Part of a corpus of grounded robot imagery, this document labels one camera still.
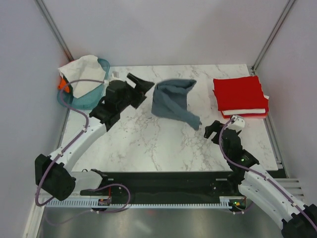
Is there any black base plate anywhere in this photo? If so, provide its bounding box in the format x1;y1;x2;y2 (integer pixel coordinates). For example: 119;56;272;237
80;172;241;203

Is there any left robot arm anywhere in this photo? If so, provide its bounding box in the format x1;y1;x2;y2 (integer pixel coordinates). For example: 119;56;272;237
35;73;154;201

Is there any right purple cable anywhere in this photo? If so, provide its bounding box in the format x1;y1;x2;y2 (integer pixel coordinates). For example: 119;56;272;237
219;118;317;231

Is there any folded red t-shirt bottom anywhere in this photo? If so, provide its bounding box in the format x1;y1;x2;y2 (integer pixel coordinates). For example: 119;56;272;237
221;109;267;119

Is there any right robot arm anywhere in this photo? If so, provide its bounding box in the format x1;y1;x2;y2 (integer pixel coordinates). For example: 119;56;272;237
204;116;317;238

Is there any orange t-shirt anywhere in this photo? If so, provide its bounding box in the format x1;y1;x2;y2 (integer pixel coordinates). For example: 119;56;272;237
57;78;70;93

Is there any white slotted cable duct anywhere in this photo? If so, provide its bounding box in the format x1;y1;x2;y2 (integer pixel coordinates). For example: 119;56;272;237
46;196;245;209

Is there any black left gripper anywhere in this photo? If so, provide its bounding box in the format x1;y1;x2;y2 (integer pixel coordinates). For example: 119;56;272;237
117;73;154;112

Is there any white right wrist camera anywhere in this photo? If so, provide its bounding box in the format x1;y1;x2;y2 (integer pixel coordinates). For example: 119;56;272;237
228;115;245;131

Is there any folded red t-shirt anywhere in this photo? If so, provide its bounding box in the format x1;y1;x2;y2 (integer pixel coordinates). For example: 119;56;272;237
213;76;268;112
221;109;267;119

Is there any purple cable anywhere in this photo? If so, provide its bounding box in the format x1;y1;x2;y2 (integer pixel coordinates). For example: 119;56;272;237
35;78;131;226
219;118;317;231

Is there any crumpled white t-shirt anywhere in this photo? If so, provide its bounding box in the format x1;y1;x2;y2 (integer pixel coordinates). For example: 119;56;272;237
58;55;106;98

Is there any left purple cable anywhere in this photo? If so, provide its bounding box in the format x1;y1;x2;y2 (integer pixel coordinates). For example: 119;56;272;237
35;78;131;226

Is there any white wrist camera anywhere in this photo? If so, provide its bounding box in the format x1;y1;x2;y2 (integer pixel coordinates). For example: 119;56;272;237
104;71;121;87
228;115;245;131

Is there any folded white t-shirt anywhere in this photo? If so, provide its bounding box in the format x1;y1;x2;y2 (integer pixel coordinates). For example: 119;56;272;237
220;95;269;118

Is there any grey-blue t-shirt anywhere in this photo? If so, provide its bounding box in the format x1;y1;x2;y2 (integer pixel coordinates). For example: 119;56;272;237
151;79;201;130

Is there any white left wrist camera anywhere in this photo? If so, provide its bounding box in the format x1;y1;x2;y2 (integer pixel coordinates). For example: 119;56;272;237
104;71;121;87

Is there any teal plastic bin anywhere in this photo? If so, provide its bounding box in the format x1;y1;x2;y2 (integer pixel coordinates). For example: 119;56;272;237
57;58;110;110

